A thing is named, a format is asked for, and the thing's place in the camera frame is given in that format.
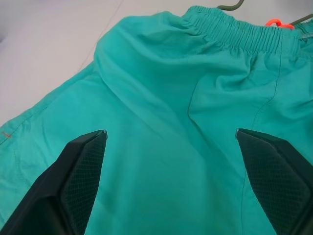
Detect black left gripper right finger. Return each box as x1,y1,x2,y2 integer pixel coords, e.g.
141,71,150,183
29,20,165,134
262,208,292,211
235,128,313,235

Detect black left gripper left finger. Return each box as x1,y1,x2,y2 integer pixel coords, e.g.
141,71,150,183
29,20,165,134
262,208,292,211
0,129,108,235

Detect green shorts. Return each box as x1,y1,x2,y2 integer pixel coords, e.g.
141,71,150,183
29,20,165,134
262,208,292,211
0,5,313,235

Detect olive wire hanger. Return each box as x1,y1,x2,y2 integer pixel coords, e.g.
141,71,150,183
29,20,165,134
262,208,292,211
217,0,313,25

